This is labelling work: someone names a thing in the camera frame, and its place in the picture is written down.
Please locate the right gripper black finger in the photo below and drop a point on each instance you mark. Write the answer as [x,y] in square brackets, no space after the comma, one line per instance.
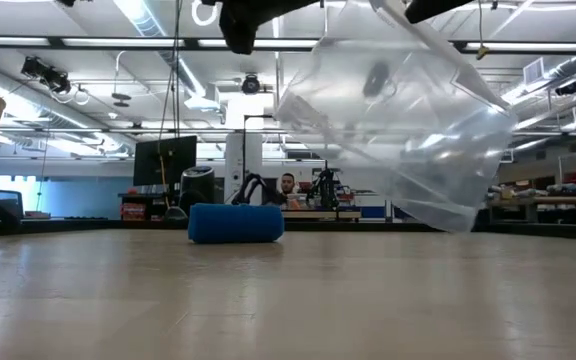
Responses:
[433,9]

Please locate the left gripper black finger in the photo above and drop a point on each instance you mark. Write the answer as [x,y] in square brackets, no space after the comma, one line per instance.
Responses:
[240,35]

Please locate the clear plastic zip bag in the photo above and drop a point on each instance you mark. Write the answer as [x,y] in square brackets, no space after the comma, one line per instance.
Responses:
[418,150]

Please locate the blue elastic bandage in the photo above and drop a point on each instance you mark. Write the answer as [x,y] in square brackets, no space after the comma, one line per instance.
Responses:
[235,223]

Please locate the black background robot arm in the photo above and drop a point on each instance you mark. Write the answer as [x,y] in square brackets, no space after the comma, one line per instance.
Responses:
[324,187]
[248,185]

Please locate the black overhead bar with lights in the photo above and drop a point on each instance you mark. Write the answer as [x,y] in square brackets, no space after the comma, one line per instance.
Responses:
[193,44]

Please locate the yellow hanging tag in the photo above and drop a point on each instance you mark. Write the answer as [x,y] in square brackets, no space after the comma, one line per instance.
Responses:
[483,52]

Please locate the white ceiling unit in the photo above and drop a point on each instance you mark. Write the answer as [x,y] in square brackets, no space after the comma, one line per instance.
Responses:
[200,102]

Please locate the white building column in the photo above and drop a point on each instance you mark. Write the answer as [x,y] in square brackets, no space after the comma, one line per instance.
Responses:
[235,150]

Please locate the white ceiling air vent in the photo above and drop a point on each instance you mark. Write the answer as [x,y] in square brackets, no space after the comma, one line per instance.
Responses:
[534,71]

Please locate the black ceiling disc fixture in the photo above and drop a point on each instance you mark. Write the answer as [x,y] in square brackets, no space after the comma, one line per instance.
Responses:
[120,97]

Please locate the black computer monitor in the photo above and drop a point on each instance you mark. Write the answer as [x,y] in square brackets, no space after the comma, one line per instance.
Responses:
[165,160]

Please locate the person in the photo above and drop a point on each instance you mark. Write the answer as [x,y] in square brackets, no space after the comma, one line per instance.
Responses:
[288,185]

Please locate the black low cabinet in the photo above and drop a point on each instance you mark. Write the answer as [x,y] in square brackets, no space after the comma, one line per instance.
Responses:
[155,205]

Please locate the wooden background table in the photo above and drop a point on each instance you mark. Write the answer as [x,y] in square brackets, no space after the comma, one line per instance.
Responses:
[318,215]

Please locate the red box stack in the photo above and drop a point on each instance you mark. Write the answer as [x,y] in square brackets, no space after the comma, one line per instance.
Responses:
[133,210]

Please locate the wooden workbench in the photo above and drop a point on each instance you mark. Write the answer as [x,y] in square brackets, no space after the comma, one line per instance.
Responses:
[543,201]

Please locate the round black overhead camera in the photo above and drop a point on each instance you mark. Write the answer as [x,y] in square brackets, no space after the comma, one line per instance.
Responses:
[250,84]

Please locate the thin black background rig frame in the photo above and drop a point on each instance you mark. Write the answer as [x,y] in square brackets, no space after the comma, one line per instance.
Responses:
[243,150]

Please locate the small black ceiling camera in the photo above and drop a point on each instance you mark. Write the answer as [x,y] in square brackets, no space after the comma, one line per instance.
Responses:
[566,88]

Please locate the long black ceiling camera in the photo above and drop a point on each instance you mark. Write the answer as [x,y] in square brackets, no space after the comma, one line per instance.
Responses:
[48,76]

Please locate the black aluminium table frame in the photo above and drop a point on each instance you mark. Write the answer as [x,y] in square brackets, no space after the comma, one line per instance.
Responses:
[68,226]

